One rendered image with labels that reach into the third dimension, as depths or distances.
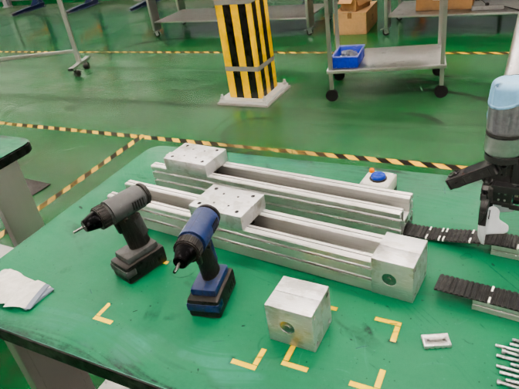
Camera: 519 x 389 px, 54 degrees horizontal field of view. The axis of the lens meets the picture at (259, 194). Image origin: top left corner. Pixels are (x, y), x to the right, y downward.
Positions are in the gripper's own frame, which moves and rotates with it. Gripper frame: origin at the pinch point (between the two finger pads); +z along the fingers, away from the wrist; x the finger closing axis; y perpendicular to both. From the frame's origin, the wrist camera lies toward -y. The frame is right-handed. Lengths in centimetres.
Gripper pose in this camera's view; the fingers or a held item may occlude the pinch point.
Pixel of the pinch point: (483, 228)
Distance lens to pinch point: 126.3
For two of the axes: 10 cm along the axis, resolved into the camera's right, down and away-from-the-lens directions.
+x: 5.2, -5.0, 6.9
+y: 8.4, 1.7, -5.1
